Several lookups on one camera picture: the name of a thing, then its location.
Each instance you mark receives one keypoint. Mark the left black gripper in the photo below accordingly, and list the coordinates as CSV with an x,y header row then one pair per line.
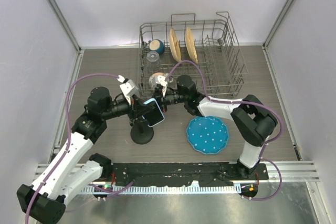
x,y
135,109

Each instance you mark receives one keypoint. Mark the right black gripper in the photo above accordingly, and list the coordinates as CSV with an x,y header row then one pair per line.
x,y
158,94

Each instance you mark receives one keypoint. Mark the phone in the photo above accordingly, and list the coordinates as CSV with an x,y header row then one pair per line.
x,y
154,115

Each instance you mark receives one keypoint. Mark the black phone stand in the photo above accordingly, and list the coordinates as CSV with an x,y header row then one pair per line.
x,y
141,133

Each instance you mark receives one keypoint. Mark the grey wire dish rack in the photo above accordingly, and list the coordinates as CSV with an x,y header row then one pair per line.
x,y
221,68

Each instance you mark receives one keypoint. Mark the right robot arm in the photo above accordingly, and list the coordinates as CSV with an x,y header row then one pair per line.
x,y
254,121

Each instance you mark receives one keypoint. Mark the striped ceramic mug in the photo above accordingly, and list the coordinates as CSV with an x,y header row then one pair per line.
x,y
152,83

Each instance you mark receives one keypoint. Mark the clear glass cup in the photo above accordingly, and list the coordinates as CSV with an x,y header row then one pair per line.
x,y
153,62

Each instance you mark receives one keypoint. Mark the blue ceramic bowl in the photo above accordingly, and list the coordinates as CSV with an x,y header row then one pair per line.
x,y
157,46

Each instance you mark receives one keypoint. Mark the left beige plate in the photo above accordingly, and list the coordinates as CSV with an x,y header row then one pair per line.
x,y
174,46

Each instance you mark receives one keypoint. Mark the beige plate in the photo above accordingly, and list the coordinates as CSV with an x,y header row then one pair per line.
x,y
174,46
190,44

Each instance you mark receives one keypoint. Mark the right beige plate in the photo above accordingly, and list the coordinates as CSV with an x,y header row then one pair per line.
x,y
190,44

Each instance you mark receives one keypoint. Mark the blue polka dot plate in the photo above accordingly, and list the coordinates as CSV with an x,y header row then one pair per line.
x,y
207,135

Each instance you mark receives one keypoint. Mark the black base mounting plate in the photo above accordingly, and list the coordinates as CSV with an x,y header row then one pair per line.
x,y
208,174

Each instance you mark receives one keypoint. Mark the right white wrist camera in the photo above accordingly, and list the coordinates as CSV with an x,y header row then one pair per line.
x,y
160,79

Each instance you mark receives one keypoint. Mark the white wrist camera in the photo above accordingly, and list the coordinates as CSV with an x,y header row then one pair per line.
x,y
128,88
160,79

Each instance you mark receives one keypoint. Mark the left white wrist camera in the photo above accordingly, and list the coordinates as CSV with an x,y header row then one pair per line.
x,y
128,88

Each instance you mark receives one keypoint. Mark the white slotted cable duct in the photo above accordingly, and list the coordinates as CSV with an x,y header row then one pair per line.
x,y
152,190

